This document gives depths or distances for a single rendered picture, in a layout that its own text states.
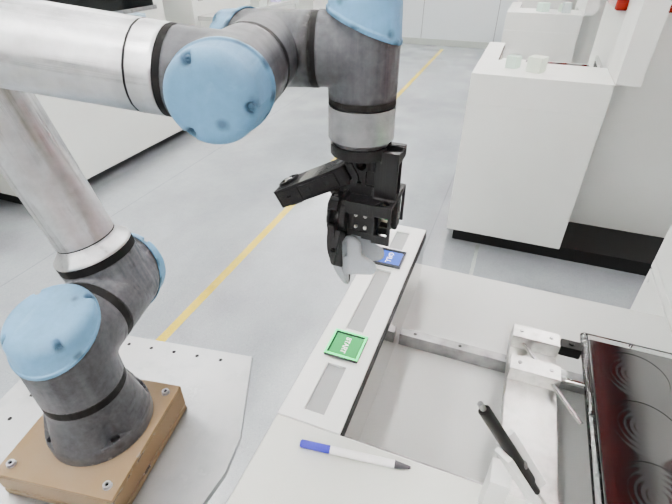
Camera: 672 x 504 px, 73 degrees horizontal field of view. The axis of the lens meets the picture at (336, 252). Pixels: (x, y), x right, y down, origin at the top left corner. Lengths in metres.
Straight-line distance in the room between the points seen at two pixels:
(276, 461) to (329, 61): 0.47
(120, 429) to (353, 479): 0.36
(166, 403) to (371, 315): 0.37
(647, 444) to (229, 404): 0.66
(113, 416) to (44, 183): 0.33
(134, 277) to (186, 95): 0.43
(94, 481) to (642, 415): 0.81
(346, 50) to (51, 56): 0.25
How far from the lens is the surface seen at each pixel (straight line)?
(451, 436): 0.83
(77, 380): 0.69
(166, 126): 4.29
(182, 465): 0.82
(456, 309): 1.05
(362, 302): 0.83
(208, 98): 0.36
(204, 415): 0.86
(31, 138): 0.70
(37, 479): 0.83
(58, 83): 0.45
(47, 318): 0.69
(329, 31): 0.48
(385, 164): 0.52
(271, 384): 1.94
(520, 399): 0.83
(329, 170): 0.55
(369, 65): 0.48
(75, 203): 0.72
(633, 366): 0.94
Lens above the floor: 1.50
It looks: 35 degrees down
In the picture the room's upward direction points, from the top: straight up
